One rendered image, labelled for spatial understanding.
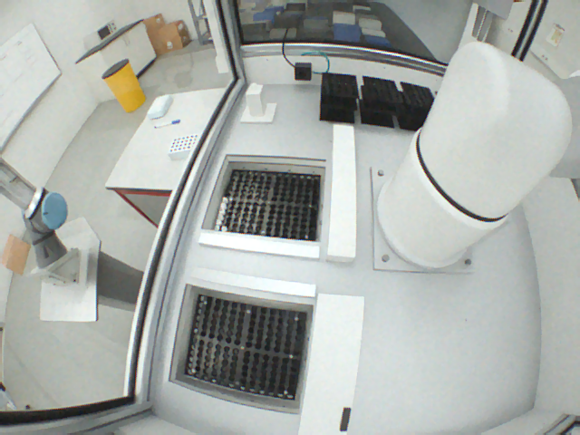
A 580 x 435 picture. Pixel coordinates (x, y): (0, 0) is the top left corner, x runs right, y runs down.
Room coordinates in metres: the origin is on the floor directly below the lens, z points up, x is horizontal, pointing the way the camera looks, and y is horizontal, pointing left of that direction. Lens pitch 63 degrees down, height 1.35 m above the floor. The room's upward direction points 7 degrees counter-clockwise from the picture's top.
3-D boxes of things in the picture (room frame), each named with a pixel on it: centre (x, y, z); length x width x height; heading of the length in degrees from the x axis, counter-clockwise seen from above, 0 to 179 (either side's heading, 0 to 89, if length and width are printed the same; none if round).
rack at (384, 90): (0.50, -0.28, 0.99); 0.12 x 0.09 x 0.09; 166
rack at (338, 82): (0.52, -0.17, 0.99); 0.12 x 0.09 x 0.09; 166
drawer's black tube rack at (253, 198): (0.27, 0.04, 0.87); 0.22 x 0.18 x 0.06; 76
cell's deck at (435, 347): (0.16, -0.22, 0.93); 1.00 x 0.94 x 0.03; 166
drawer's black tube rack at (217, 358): (-0.03, 0.12, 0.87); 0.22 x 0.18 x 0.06; 76
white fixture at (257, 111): (0.54, 0.05, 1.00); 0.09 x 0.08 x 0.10; 76
